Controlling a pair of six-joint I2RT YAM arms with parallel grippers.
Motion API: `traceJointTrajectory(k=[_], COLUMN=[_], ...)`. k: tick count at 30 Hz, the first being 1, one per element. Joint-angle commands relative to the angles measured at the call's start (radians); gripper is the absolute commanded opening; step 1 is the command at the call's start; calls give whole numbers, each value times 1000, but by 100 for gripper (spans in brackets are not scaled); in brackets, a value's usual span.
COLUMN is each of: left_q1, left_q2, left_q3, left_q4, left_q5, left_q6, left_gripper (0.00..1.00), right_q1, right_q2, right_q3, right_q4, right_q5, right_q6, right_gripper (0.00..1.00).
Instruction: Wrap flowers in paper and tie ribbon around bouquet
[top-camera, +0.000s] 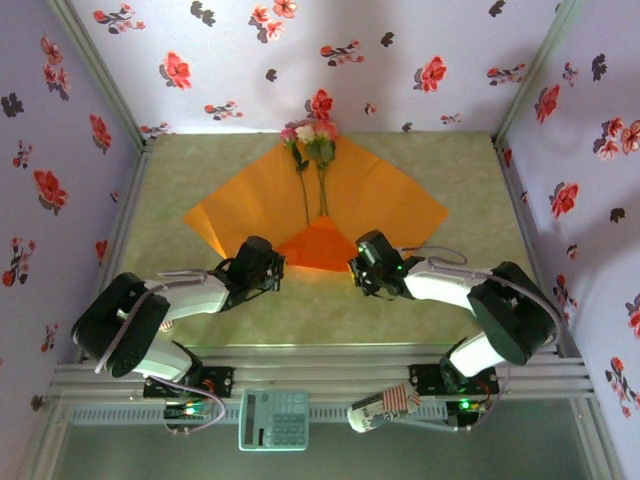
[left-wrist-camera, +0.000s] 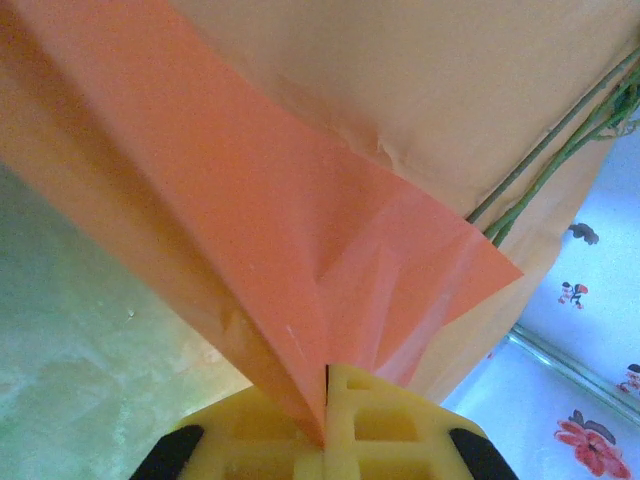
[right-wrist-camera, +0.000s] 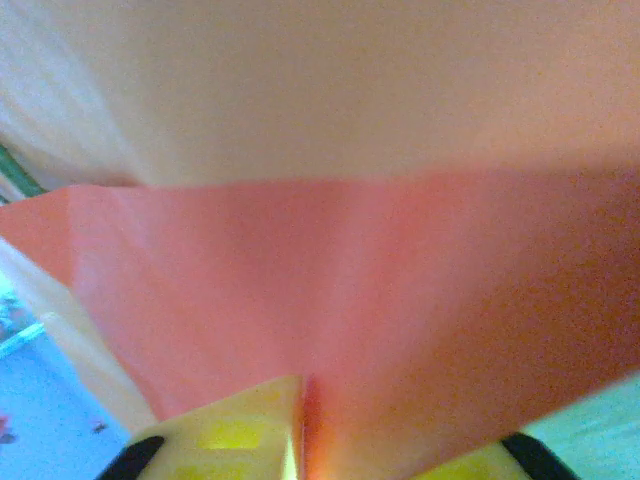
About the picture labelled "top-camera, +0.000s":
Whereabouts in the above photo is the orange wrapping paper sheet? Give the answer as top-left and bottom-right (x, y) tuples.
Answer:
(183, 134), (450, 274)

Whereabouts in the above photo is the small pink rose stem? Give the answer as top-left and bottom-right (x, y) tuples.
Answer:
(279, 127), (312, 226)

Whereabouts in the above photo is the white and pink rose stem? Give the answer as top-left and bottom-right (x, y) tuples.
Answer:
(294, 118), (340, 219)

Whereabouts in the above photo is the pale green desk calculator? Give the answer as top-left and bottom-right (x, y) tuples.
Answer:
(238, 389), (310, 452)

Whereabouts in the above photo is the narrow aluminium frame beam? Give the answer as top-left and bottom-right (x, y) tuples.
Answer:
(82, 343), (561, 365)

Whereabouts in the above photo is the wide aluminium frame beam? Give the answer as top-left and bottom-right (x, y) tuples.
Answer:
(49, 363), (596, 400)

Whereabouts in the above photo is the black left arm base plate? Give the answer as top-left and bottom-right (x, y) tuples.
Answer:
(143, 366), (235, 400)

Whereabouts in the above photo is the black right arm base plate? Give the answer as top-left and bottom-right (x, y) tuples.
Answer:
(408, 363), (500, 396)

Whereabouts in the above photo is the lilac left arm cable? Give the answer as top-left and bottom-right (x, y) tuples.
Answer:
(93, 268), (227, 437)

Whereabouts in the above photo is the lilac arm cable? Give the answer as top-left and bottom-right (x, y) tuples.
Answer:
(399, 244), (561, 432)
(93, 268), (227, 437)

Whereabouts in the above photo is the grey perforated cable tray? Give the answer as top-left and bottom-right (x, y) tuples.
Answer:
(67, 403), (451, 426)

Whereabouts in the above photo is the aluminium frame side rail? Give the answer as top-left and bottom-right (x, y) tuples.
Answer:
(492, 134), (586, 359)
(74, 142), (156, 364)

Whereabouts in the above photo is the lilac right arm cable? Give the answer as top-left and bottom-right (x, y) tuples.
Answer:
(399, 244), (561, 432)

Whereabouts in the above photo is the aluminium frame post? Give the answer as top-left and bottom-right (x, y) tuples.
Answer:
(47, 0), (154, 151)
(492, 0), (589, 146)

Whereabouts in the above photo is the aluminium frame leg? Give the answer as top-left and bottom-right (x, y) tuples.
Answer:
(19, 399), (69, 480)
(569, 397), (624, 480)

